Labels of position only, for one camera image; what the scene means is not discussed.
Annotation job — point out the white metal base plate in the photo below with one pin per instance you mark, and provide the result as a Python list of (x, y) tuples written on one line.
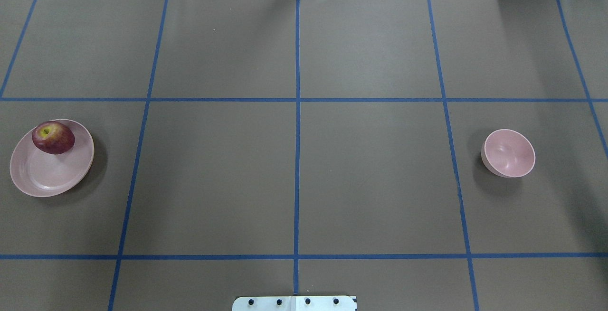
[(295, 303)]

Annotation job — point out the red apple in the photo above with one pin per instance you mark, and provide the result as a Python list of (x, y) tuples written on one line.
[(53, 137)]

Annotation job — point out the pink plate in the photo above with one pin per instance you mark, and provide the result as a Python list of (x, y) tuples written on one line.
[(41, 174)]

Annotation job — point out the pink bowl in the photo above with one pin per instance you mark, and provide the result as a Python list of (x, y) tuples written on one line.
[(508, 154)]

